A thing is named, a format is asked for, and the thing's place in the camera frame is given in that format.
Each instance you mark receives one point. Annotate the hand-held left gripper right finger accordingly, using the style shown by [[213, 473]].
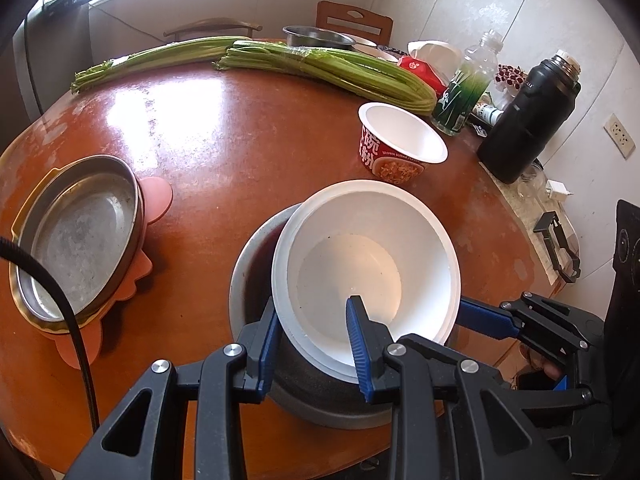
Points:
[[357, 345]]

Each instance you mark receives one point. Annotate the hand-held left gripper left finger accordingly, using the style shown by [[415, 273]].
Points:
[[270, 345]]

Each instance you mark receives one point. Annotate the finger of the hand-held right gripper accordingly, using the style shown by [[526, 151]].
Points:
[[485, 319], [582, 390]]

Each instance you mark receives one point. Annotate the grey metal bowl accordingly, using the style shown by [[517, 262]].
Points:
[[255, 270]]

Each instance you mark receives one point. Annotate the white disposable bowl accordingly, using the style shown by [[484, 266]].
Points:
[[350, 260]]

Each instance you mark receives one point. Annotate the pink scalloped plate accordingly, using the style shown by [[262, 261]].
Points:
[[155, 200]]

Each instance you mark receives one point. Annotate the round metal plate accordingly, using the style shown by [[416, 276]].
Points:
[[75, 240]]

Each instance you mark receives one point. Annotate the yellow shell-shaped plate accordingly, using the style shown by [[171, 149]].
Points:
[[45, 326]]

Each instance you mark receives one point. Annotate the person's right hand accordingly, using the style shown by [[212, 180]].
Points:
[[552, 371]]

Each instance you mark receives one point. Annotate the black clip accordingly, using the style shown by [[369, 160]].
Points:
[[545, 222]]

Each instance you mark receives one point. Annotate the black ringed panel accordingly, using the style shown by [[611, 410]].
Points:
[[625, 260]]

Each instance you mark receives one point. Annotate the glass jar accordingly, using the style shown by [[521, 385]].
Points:
[[530, 182]]

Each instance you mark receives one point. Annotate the white charger plug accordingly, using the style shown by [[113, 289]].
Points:
[[557, 189]]

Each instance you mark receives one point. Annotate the black thermos flask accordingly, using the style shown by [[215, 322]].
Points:
[[525, 125]]

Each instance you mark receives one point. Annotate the red instant noodle bowl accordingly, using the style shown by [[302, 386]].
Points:
[[400, 132]]

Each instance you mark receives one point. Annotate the small white capped bottle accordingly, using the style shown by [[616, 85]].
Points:
[[487, 114]]

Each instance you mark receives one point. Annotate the clear bottle with green label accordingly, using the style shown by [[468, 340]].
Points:
[[460, 90]]

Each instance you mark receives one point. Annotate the red dotted packet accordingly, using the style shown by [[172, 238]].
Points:
[[510, 76]]

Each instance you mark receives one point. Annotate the white plastic bag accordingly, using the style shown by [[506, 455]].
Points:
[[440, 52]]

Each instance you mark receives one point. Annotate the thick celery bunch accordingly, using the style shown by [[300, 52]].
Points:
[[350, 72]]

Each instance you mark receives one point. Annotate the white enamel bowl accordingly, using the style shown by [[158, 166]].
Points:
[[380, 52]]

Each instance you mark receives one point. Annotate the long celery bunch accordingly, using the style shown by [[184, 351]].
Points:
[[165, 55]]

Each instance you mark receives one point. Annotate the steel bowl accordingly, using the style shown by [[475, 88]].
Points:
[[315, 37]]

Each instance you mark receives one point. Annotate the reddish chair with cutout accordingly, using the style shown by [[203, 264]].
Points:
[[350, 20]]

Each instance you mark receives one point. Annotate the dark refrigerator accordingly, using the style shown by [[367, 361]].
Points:
[[45, 60]]

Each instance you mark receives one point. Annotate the black box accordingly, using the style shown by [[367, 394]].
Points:
[[60, 1]]

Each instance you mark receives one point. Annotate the white wall socket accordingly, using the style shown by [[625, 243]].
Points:
[[620, 135]]

